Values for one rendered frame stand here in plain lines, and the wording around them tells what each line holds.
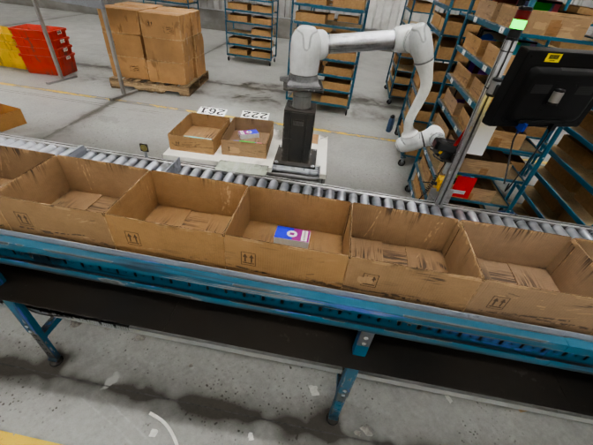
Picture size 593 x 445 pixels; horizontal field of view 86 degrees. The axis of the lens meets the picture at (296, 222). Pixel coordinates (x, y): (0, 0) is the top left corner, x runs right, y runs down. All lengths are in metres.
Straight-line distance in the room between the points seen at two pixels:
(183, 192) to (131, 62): 4.64
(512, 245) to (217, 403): 1.49
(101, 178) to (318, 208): 0.88
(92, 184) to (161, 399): 1.07
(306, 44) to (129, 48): 4.26
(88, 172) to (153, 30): 4.17
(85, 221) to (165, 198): 0.32
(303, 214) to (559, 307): 0.86
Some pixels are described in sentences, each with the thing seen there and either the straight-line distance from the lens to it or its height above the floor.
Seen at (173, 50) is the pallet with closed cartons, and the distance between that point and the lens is 5.50.
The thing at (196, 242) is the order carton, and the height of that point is 1.00.
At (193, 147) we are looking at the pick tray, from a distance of 2.11.
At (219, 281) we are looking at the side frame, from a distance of 1.06.
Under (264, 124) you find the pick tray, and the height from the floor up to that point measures 0.81.
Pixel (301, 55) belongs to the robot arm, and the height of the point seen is 1.36.
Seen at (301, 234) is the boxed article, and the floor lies 0.92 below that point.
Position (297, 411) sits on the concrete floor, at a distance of 1.83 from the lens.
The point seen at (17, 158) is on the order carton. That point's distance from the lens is 1.74.
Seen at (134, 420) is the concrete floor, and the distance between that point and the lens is 1.90.
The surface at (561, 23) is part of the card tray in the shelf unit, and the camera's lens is 2.26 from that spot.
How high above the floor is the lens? 1.71
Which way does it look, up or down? 39 degrees down
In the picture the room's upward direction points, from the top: 6 degrees clockwise
